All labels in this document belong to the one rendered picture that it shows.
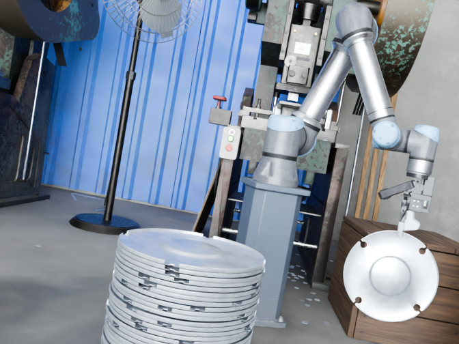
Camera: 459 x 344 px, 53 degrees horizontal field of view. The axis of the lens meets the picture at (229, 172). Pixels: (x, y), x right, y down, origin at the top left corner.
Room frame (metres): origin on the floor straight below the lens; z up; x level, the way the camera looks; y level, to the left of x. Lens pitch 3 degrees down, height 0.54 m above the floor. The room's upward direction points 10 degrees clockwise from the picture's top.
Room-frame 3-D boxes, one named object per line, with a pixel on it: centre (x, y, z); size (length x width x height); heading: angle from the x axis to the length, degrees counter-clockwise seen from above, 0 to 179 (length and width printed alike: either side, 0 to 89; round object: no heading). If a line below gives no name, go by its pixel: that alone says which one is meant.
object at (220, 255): (0.90, 0.05, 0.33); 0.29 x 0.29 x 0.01
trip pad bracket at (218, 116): (2.10, 0.08, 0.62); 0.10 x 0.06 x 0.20; 86
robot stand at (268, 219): (1.53, -0.15, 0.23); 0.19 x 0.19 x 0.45; 14
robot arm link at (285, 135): (1.54, -0.16, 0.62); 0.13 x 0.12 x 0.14; 155
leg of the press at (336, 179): (2.43, -0.52, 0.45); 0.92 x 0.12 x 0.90; 176
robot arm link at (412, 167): (1.47, -0.59, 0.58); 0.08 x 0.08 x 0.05
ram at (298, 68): (2.27, -0.24, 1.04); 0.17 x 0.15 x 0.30; 176
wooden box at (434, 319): (1.67, -0.67, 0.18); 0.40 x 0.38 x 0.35; 178
